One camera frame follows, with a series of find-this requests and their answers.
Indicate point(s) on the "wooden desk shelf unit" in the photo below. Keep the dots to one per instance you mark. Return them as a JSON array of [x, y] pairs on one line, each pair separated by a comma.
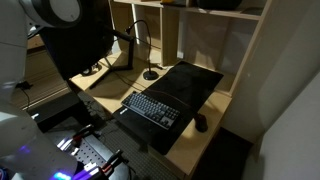
[[219, 40]]

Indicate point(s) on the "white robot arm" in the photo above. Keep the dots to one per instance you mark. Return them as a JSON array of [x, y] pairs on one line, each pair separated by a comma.
[[24, 149]]

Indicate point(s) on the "black monitor stand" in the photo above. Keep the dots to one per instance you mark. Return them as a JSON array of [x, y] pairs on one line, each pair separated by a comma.
[[120, 61]]

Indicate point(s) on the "red black clamp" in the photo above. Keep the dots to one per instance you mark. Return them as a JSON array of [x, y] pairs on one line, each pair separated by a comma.
[[87, 130], [112, 163]]

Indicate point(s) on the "black computer monitor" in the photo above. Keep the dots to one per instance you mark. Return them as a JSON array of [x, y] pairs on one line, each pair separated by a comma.
[[76, 49]]

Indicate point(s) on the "dark bag on shelf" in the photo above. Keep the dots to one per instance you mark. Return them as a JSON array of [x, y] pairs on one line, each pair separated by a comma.
[[219, 4]]

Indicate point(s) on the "dark mechanical keyboard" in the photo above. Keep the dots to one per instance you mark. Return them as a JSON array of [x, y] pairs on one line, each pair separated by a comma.
[[151, 109]]

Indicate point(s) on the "black gooseneck microphone stand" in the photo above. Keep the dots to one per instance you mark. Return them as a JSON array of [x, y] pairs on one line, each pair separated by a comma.
[[149, 74]]

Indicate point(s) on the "black desk mat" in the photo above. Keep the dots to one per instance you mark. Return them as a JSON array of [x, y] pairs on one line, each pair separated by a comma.
[[185, 87]]

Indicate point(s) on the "black phone on shelf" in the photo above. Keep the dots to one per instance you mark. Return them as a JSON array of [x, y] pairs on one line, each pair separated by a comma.
[[178, 3]]

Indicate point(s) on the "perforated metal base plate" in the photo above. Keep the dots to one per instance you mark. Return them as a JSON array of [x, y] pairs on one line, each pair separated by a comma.
[[88, 150]]

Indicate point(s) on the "black computer mouse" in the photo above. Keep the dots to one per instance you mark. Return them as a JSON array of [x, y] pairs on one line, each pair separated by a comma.
[[201, 123]]

